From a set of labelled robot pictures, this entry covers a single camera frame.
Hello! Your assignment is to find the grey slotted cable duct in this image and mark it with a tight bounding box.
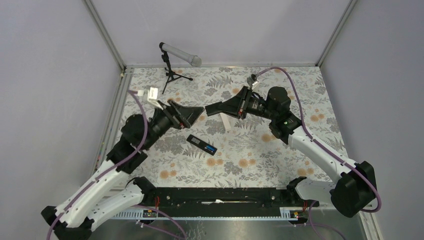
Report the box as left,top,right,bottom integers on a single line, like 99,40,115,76
112,205,308,221

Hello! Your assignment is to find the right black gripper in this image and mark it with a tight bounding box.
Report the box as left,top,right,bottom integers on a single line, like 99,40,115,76
216,86,277,121

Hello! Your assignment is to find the black remote control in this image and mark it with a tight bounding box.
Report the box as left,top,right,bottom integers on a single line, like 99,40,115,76
186,134,218,156

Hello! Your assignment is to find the aluminium frame post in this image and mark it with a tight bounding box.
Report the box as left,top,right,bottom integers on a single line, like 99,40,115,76
82,0,127,73

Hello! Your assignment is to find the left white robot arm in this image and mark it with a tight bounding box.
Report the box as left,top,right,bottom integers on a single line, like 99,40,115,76
41,100,204,240

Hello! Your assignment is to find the grey microphone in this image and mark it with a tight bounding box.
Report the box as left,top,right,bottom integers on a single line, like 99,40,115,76
159,42,202,67

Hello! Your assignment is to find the purple cable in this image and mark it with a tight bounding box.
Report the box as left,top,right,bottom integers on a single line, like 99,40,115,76
46,89,150,240
256,66,383,213

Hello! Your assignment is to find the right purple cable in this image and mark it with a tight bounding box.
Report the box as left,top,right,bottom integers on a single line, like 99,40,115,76
256,66,383,213

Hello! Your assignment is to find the black remote battery cover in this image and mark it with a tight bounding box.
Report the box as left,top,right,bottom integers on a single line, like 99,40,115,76
205,101,222,117

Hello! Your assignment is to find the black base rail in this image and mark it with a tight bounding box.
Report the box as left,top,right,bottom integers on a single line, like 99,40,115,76
141,187,313,208

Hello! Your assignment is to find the black tripod microphone stand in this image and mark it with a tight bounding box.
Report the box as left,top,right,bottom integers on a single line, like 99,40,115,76
161,50,194,94

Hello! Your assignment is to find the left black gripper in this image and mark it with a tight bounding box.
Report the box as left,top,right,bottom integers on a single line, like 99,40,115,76
143,99,206,150

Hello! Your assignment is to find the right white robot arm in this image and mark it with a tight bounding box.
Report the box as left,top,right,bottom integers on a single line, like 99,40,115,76
205,86,380,218

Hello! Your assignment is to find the floral table mat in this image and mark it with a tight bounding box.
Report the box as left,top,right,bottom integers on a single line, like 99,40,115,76
129,67,347,188

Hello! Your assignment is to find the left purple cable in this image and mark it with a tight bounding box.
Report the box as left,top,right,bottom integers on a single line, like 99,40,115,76
46,89,150,240

